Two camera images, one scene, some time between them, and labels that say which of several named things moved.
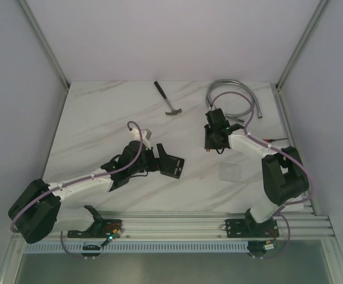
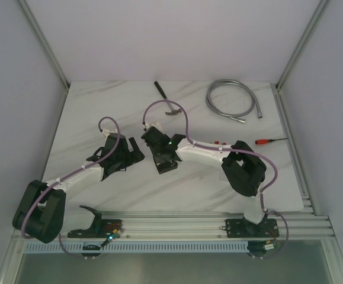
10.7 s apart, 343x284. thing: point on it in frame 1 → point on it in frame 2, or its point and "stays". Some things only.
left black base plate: (98, 229) stays
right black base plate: (250, 228) stays
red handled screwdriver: (270, 140) stays
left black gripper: (162, 160) → (128, 155)
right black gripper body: (210, 141) → (155, 151)
